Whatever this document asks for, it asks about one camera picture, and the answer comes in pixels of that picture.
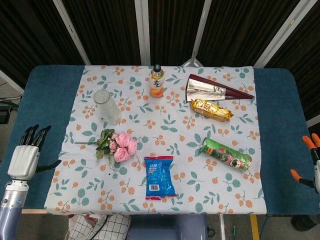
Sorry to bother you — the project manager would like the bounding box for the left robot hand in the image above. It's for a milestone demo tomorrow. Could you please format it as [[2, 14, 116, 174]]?
[[7, 124, 62, 181]]

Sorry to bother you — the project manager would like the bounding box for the pink rose bouquet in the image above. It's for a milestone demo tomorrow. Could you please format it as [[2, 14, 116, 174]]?
[[74, 128, 138, 163]]

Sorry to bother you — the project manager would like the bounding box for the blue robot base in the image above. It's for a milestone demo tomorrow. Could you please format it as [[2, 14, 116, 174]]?
[[128, 214, 209, 240]]

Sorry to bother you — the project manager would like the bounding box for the clear glass vase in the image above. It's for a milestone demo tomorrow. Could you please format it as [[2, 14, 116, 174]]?
[[93, 89, 122, 126]]

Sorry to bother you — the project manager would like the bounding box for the blue table mat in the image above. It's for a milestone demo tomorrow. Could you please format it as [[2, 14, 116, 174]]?
[[0, 65, 320, 216]]

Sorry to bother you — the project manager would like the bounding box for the checkered bag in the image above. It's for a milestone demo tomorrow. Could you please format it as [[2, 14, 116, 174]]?
[[67, 213, 131, 240]]

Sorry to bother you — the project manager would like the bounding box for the blue snack bag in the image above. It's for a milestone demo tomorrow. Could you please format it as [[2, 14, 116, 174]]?
[[143, 155, 177, 201]]

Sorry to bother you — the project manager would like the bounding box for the floral tablecloth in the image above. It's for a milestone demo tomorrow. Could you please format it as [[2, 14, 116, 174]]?
[[43, 64, 267, 215]]

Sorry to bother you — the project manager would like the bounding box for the orange drink bottle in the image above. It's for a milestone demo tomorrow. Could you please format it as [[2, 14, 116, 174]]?
[[149, 64, 166, 98]]

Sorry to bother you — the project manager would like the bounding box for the gold snack packet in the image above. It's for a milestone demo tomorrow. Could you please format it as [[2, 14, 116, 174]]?
[[189, 98, 234, 123]]

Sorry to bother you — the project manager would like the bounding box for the maroon folding fan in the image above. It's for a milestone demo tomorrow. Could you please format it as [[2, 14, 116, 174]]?
[[184, 73, 255, 103]]

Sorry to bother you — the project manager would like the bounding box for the green chips can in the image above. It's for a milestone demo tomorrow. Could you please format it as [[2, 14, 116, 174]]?
[[200, 136, 253, 174]]

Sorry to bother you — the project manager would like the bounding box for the white frame post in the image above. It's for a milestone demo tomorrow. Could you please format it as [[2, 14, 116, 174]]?
[[134, 0, 153, 65], [181, 0, 213, 67], [253, 0, 308, 68], [52, 0, 91, 66]]

